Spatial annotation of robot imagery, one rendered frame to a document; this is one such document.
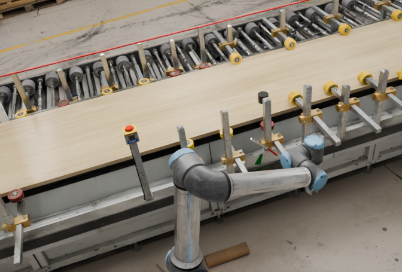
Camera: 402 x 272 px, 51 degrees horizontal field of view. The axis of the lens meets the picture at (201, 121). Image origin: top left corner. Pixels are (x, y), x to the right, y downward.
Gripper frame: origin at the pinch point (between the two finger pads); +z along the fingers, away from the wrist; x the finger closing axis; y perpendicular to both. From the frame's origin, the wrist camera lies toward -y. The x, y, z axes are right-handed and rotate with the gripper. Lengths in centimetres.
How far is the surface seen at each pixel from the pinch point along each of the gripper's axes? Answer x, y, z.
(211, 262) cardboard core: -52, -30, 77
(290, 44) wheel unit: 56, -126, -12
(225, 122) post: -29, -41, -27
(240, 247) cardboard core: -30, -32, 75
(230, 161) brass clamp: -28.2, -40.1, 1.9
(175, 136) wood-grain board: -53, -66, -7
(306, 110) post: 20.6, -39.9, -18.9
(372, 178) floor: 92, -55, 82
